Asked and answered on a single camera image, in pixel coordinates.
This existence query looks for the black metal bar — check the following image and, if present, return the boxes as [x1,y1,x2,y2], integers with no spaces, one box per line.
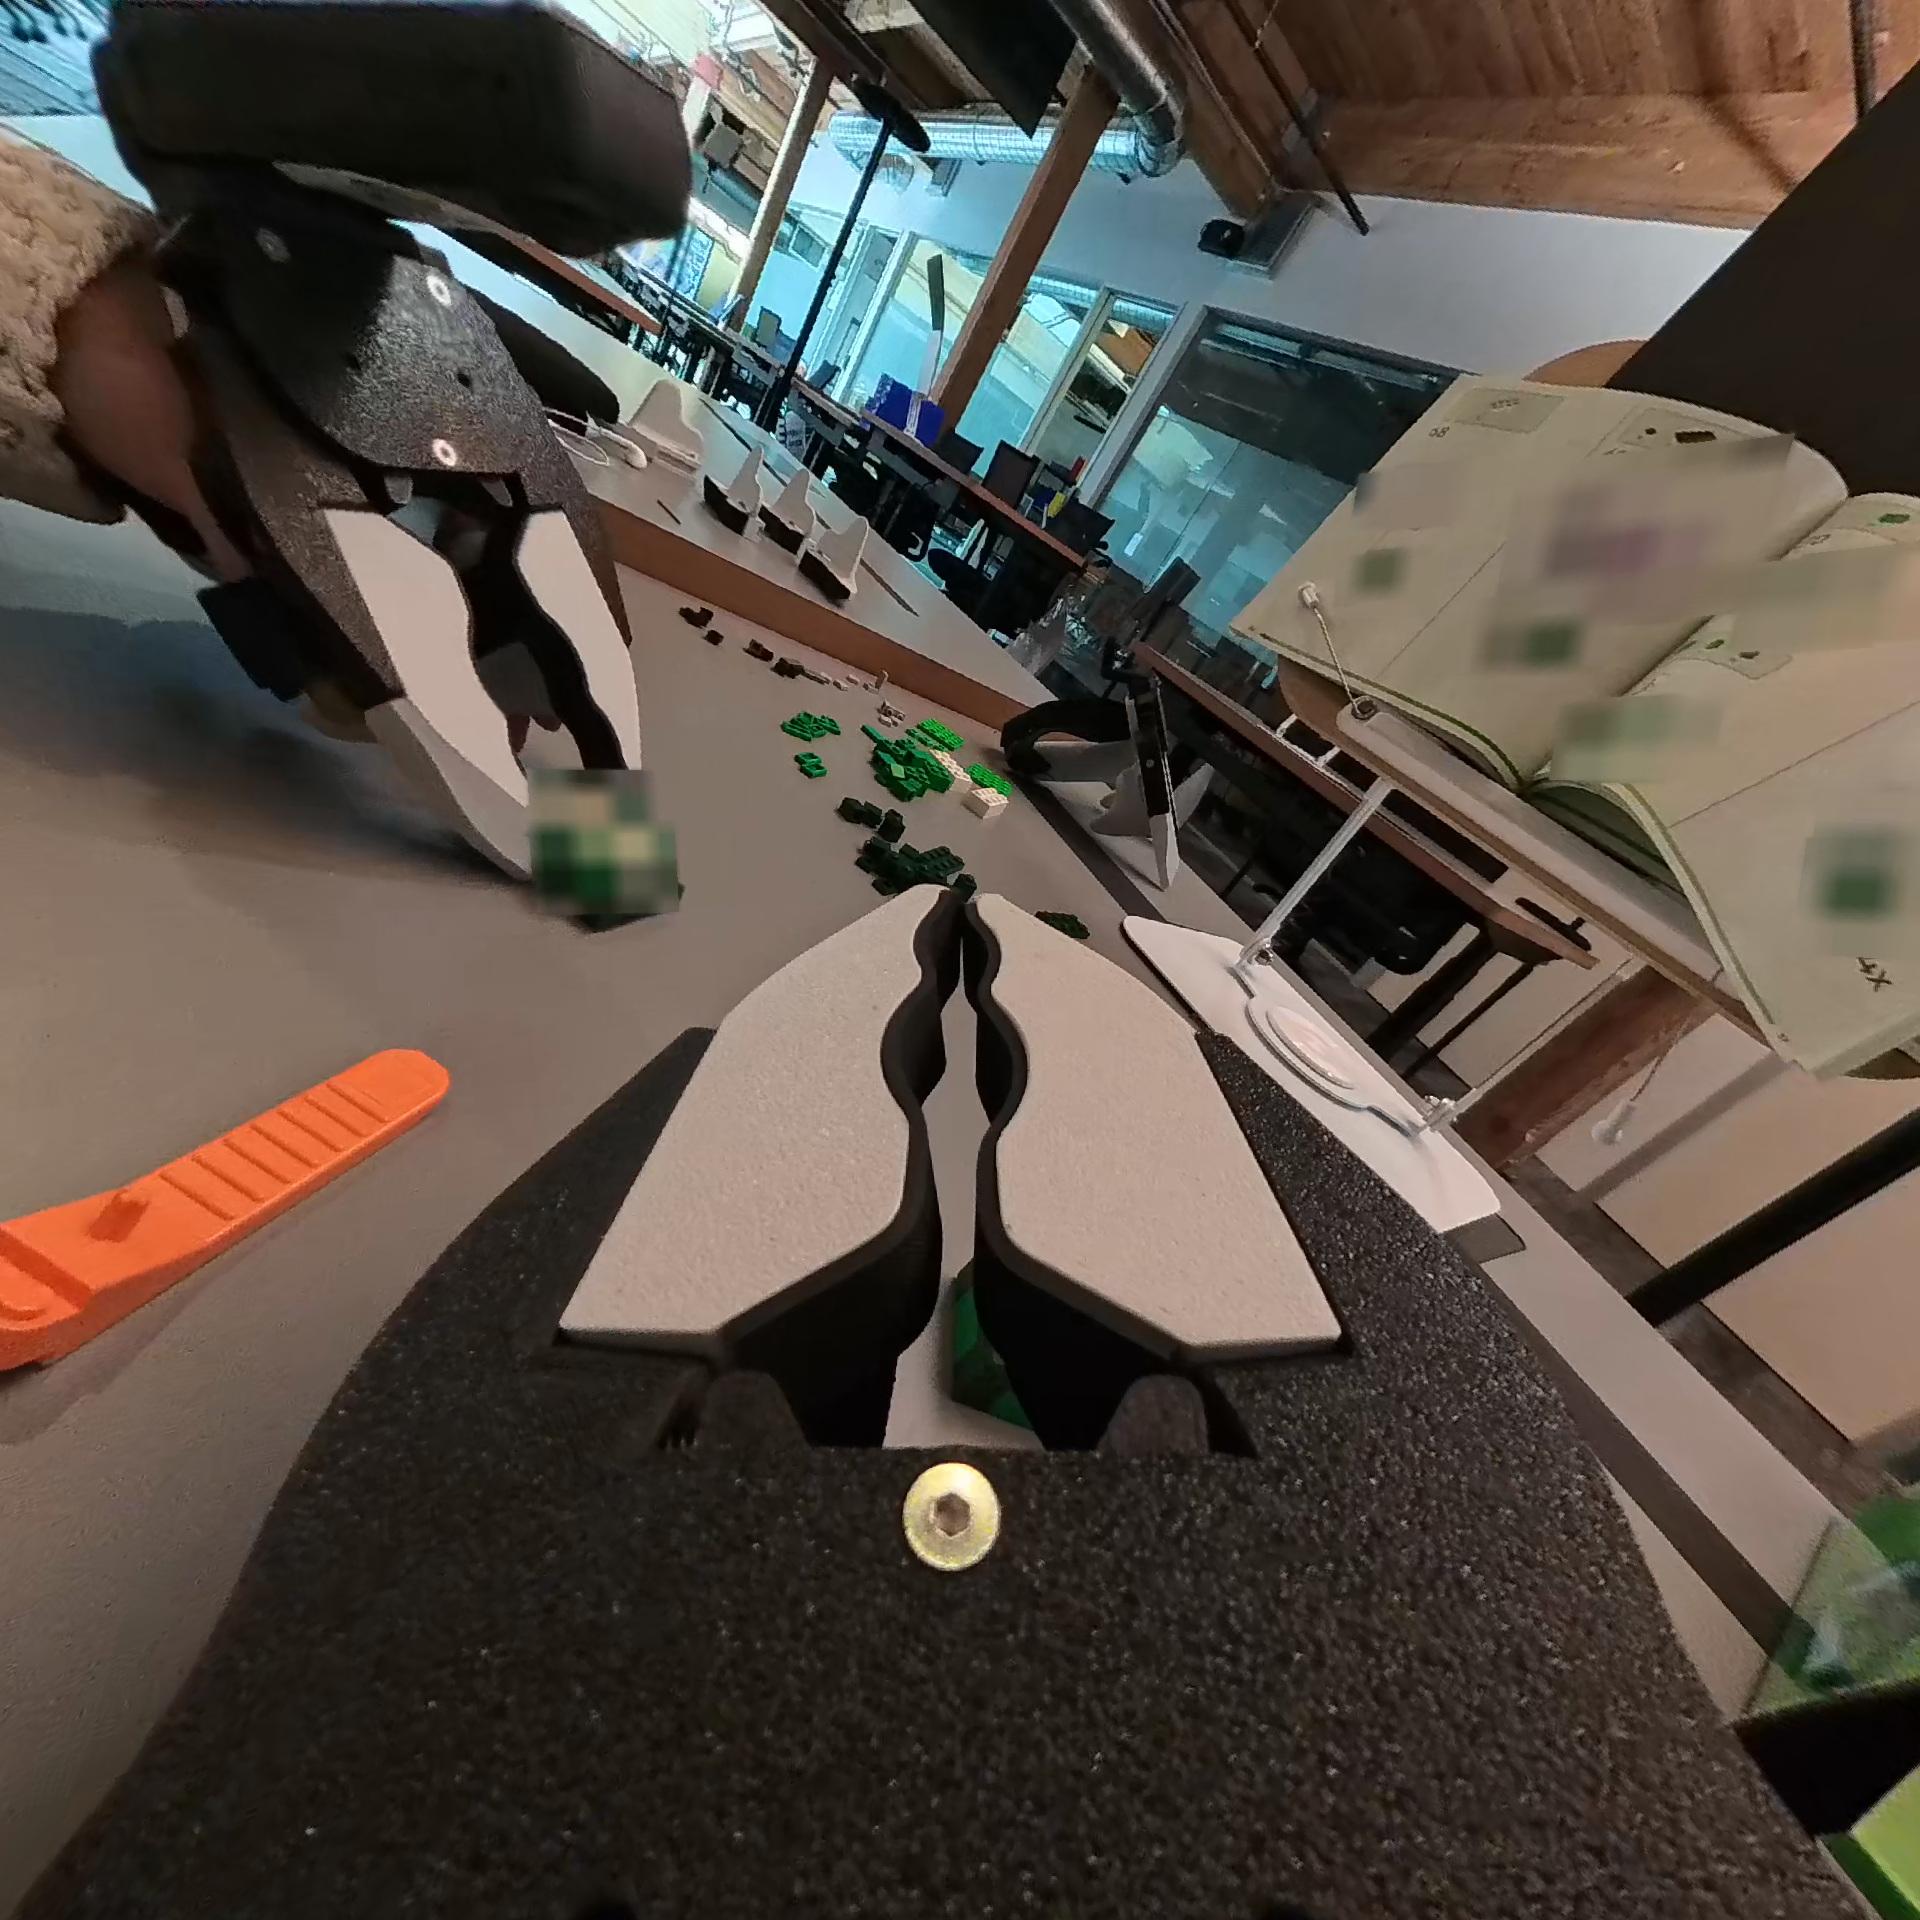
[1627,1110,1920,1325]

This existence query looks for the open instruction booklet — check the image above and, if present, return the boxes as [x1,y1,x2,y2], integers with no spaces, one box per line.
[1230,376,1920,1082]

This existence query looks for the long wooden desk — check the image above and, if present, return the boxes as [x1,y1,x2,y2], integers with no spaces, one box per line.
[787,373,1103,578]

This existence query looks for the pile of dark green bricks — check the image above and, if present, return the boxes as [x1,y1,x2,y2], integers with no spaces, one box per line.
[839,796,1094,945]

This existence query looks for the pile of bright green bricks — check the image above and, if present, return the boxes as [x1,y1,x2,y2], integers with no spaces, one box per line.
[780,709,1019,818]

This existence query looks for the thick wooden post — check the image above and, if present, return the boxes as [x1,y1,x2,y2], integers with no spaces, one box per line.
[929,67,1125,436]

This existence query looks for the white triangular stand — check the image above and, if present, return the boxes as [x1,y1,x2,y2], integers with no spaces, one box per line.
[1087,667,1221,889]

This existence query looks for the black panel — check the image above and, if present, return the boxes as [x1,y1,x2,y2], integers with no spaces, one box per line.
[1611,67,1920,452]

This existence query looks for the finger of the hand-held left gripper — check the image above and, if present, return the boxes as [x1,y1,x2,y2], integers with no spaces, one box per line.
[457,508,646,781]
[327,504,536,885]

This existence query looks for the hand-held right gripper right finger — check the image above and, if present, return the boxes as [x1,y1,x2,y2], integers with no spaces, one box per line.
[964,893,1343,1454]

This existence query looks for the all-white wedge dock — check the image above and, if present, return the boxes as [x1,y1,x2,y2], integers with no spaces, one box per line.
[621,378,707,470]

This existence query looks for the row of small black pieces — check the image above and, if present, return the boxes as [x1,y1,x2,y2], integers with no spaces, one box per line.
[679,598,847,682]

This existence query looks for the black ceiling screen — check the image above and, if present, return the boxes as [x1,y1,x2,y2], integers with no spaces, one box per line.
[855,0,1080,138]

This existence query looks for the silver air duct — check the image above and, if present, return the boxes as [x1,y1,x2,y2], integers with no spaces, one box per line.
[839,0,1201,182]

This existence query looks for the slim wooden post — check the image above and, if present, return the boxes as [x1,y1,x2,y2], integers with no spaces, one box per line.
[737,60,837,288]

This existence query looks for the person's left forearm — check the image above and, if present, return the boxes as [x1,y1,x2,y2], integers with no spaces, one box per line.
[0,132,159,520]

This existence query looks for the black headband device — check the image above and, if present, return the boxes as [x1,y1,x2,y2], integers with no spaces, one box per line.
[996,692,1150,784]

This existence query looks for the green lego box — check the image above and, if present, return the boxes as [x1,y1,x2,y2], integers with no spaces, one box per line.
[1740,1499,1920,1920]

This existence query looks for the orange brick separator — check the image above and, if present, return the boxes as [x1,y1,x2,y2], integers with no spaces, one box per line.
[0,1046,453,1373]

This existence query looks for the black rounded case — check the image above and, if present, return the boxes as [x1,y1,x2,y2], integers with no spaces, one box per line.
[480,293,619,430]

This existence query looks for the black tripod pole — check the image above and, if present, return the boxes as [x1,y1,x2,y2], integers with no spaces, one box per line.
[756,75,933,430]

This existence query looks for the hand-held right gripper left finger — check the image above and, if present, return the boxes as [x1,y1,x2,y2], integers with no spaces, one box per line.
[560,885,963,1450]

